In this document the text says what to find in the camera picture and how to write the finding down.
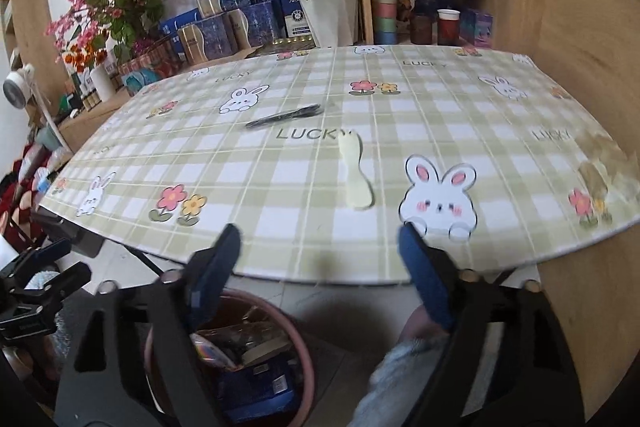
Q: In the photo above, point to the plaid woven basket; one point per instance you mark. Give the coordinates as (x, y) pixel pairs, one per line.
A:
(150, 72)

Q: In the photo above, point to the person's left forearm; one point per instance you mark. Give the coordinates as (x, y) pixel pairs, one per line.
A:
(57, 327)

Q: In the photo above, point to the brown glass cup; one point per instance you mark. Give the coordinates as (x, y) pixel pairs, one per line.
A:
(421, 31)

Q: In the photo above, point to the cream plastic spork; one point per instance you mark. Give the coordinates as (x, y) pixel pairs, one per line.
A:
(360, 192)

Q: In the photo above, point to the pink slipper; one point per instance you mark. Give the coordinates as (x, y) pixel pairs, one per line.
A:
(417, 327)

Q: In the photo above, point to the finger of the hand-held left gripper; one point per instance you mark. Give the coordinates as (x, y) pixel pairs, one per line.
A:
(60, 287)
(45, 254)

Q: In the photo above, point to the flat blue carton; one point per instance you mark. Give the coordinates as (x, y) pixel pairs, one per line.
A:
(172, 27)

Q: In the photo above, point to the person's fluffy blue leg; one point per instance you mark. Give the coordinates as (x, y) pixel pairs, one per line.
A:
(400, 382)

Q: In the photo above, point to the white desk fan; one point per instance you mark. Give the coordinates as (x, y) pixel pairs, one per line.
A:
(15, 87)

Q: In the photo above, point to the blue coffee pouch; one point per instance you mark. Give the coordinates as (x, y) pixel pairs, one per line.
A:
(260, 387)

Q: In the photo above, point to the gold green tray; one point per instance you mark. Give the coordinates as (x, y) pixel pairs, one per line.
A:
(285, 45)

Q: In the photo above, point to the white vase orange flowers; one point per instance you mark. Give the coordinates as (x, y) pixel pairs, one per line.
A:
(103, 84)

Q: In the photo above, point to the row of small brown bottles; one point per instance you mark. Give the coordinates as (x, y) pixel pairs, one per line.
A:
(87, 99)

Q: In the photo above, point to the pile of translucent plastic pieces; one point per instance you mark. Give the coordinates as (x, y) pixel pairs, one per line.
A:
(595, 177)

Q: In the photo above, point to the blue white label box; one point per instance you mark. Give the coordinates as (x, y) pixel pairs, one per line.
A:
(297, 19)

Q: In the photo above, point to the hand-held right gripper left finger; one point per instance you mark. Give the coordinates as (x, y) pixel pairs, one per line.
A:
(215, 272)

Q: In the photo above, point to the rainbow striped wrapper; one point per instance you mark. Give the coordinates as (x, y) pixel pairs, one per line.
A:
(215, 352)

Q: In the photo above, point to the maroon plastic bin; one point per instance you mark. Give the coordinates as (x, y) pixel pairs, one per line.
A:
(235, 307)

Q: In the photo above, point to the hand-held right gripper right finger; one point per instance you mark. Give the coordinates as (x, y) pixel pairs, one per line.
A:
(425, 277)

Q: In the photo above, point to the small blue figure box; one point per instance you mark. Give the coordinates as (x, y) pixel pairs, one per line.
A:
(477, 27)

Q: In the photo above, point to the stack of pastel paper cups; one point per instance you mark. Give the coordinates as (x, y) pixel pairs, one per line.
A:
(385, 7)

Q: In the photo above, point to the red cup white rim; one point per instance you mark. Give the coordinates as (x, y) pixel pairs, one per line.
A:
(448, 29)

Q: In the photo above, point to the green small container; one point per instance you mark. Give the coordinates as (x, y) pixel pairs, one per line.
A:
(66, 102)

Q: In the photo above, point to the wooden shelving unit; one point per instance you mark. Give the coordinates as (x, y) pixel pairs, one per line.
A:
(575, 7)

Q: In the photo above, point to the green plaid bunny tablecloth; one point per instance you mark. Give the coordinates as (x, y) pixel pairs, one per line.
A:
(300, 187)

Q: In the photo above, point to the red checked cloth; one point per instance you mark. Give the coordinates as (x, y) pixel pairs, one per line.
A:
(20, 187)

